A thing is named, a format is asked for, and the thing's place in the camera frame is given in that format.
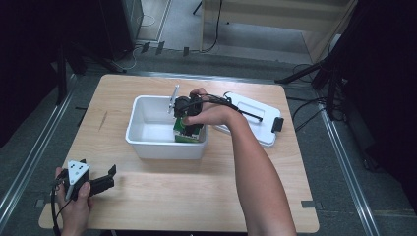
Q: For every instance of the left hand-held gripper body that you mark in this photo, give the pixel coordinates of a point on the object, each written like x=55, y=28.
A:
x=77, y=172

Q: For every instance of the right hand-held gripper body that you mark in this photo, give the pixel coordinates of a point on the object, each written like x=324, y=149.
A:
x=182, y=105

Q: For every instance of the green carton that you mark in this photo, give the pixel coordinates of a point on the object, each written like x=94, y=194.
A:
x=179, y=136

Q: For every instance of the white plastic storage box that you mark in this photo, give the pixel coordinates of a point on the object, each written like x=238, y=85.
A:
x=154, y=149

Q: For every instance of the person's right hand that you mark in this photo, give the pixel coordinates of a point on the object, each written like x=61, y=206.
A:
x=216, y=114

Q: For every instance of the person's left hand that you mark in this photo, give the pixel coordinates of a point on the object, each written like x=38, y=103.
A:
x=73, y=216

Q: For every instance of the grey tape strip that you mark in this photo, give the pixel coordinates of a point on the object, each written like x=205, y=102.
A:
x=41, y=202
x=309, y=204

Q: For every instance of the black tape strip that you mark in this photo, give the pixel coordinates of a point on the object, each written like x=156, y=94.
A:
x=186, y=51
x=160, y=47
x=145, y=47

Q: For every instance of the black metal stand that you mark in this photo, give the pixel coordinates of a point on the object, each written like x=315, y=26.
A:
x=61, y=75
x=331, y=85

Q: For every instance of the dark cabinet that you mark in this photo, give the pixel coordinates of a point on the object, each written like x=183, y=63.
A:
x=121, y=26

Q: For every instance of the light wooden platform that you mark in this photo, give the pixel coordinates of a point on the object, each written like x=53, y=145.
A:
x=262, y=13

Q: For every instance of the metal floor rail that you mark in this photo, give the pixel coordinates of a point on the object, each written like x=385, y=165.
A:
x=32, y=157
x=347, y=177

